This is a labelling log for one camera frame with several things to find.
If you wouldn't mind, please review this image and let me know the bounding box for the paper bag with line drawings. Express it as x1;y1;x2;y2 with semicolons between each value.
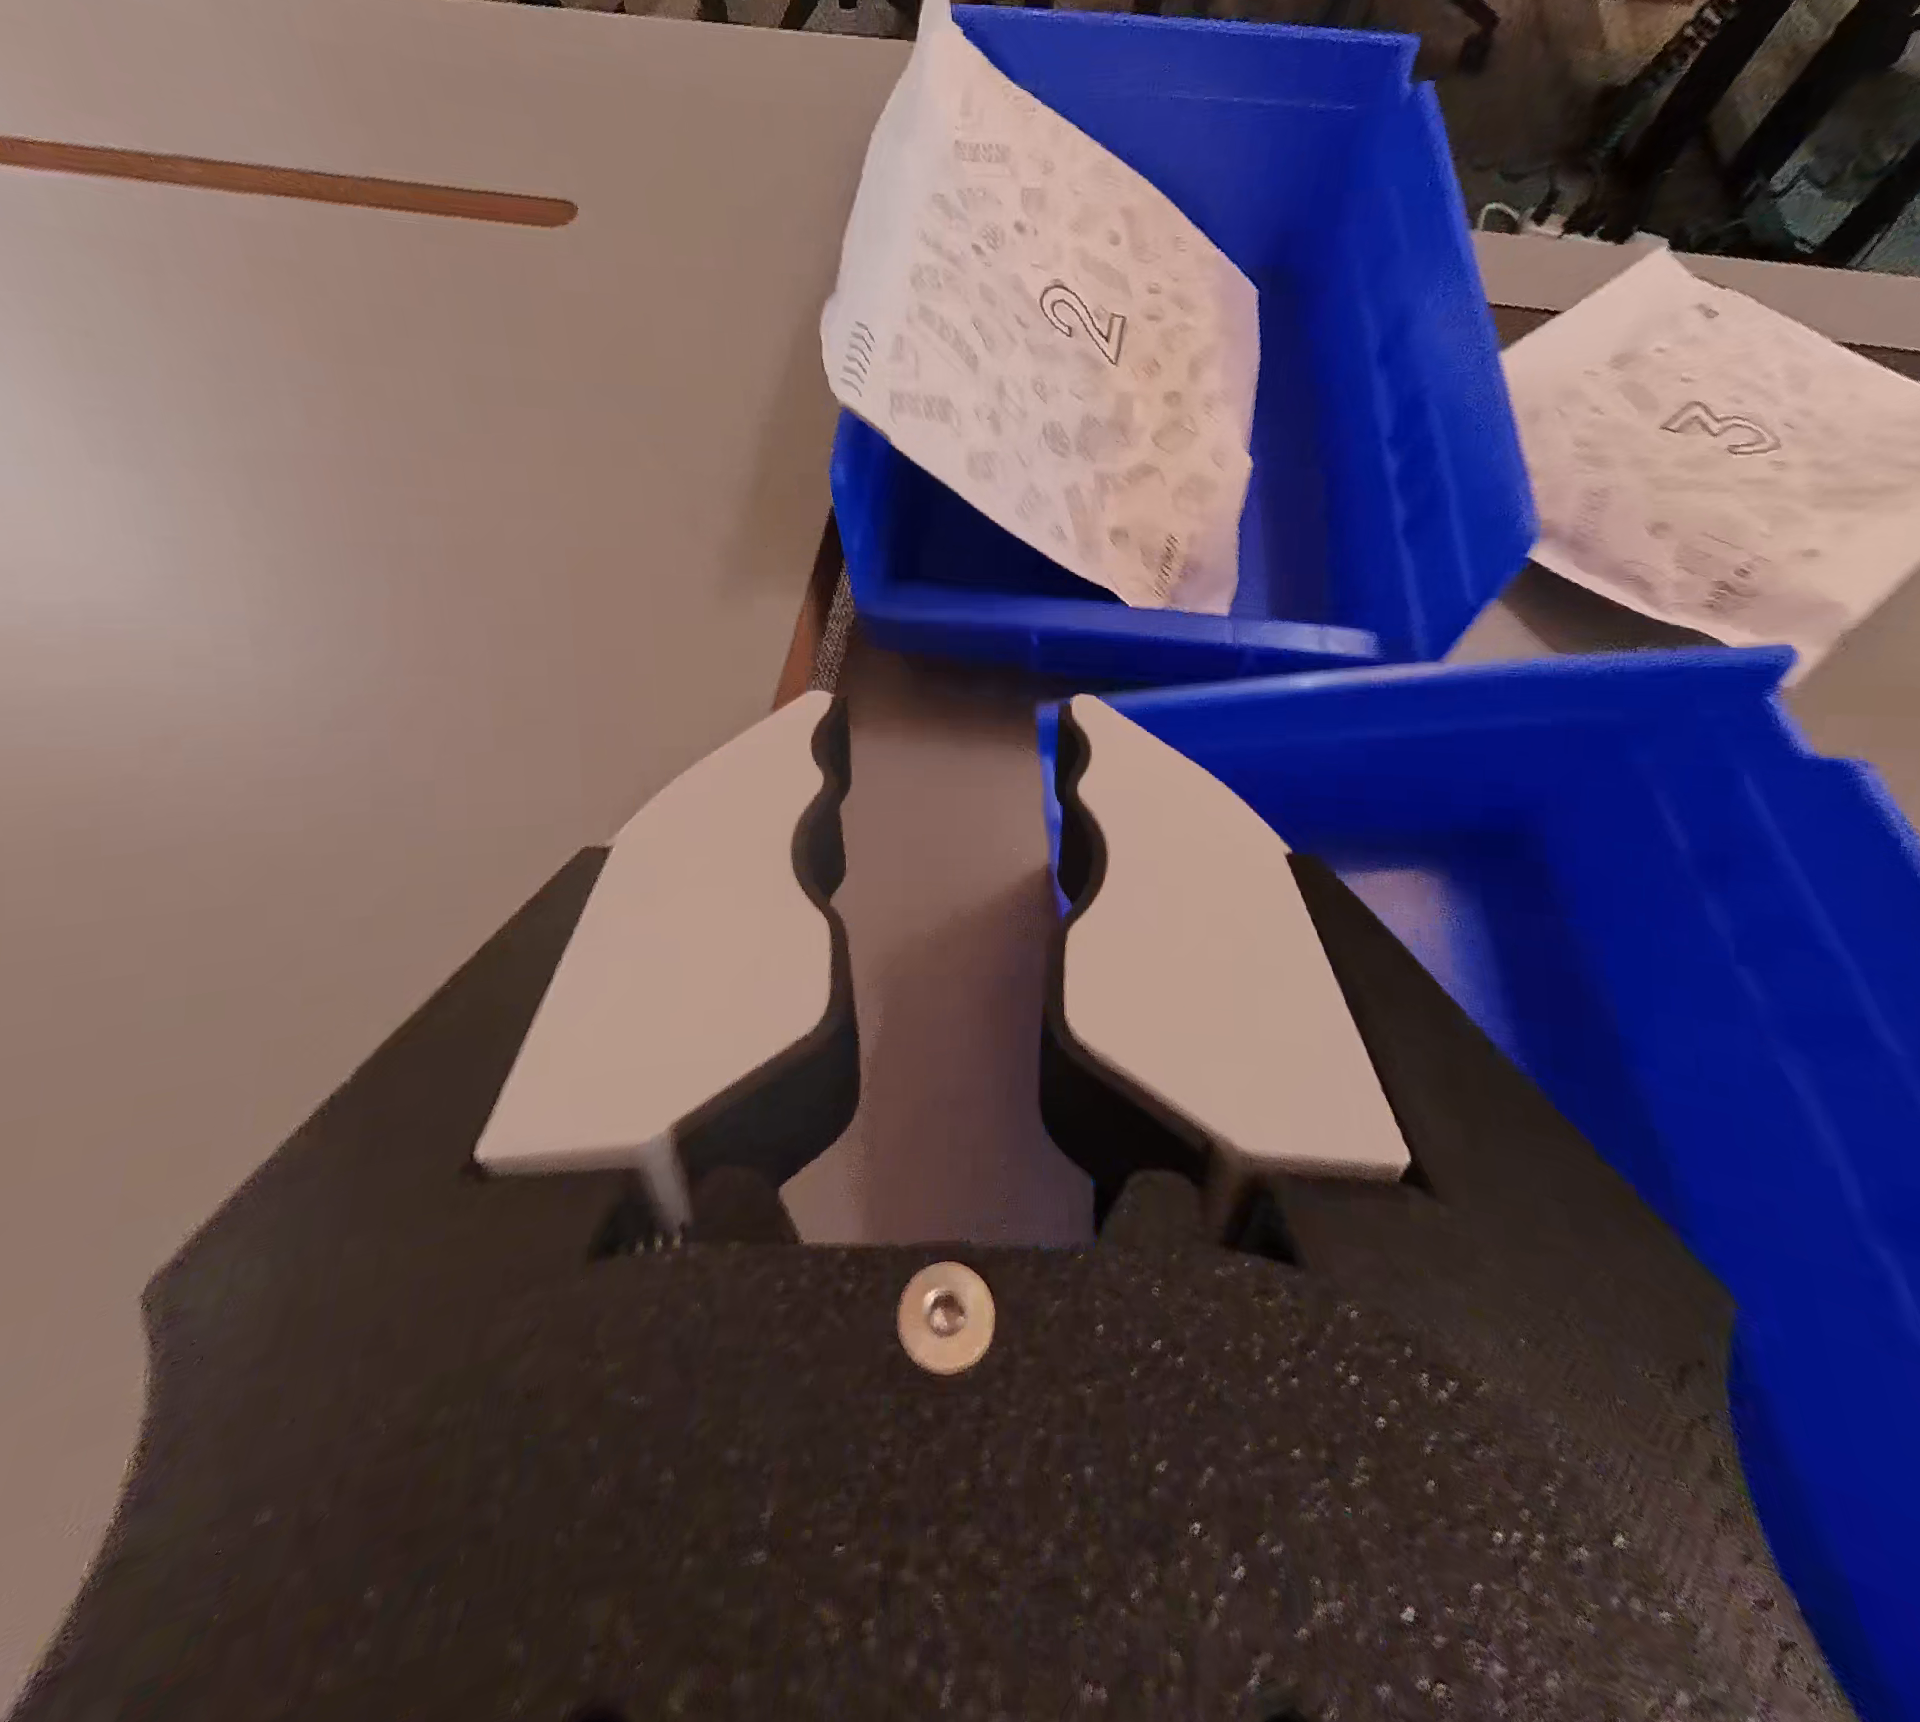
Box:
820;0;1261;614
1495;247;1920;690

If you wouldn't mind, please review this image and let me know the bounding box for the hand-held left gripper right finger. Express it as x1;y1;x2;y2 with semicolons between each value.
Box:
1034;694;1415;1232

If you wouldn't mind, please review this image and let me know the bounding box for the blue plastic bin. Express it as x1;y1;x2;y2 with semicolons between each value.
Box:
1038;645;1920;1716
828;5;1539;686

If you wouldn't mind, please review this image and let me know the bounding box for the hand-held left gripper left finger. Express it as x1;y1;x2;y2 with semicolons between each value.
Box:
473;686;866;1232

